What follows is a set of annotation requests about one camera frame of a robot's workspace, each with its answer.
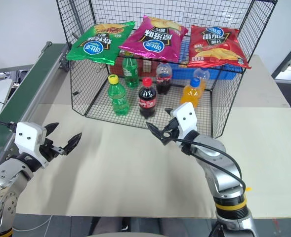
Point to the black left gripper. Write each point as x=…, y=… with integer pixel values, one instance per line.
x=49, y=148

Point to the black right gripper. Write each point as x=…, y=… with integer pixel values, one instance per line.
x=171, y=132

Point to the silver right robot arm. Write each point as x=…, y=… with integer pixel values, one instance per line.
x=224, y=177

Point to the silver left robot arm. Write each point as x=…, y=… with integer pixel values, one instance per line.
x=4, y=177

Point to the green conveyor belt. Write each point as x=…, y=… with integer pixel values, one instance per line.
x=29, y=84

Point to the cola bottle with red cap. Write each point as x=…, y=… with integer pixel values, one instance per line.
x=147, y=98

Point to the full orange soda bottle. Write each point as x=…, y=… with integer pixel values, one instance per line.
x=190, y=95

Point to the cola bottle with dark cap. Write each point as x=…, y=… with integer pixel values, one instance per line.
x=163, y=79

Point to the green bottle with yellow cap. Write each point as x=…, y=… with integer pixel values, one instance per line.
x=118, y=98

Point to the red and white box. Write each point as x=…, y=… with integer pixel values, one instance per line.
x=147, y=66

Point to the blue plastic crate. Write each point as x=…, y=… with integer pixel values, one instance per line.
x=229, y=72

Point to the magenta potato chips bag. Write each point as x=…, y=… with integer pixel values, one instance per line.
x=155, y=39

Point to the red potato chips bag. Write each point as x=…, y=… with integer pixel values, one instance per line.
x=214, y=47

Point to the green potato chips bag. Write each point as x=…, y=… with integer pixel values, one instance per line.
x=98, y=44

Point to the small yellow scrap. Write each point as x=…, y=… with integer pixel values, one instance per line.
x=247, y=189

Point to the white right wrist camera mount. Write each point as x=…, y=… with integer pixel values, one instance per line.
x=186, y=118

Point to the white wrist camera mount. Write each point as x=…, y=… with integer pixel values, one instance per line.
x=186, y=118
x=28, y=138

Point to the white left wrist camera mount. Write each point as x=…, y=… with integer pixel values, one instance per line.
x=28, y=138

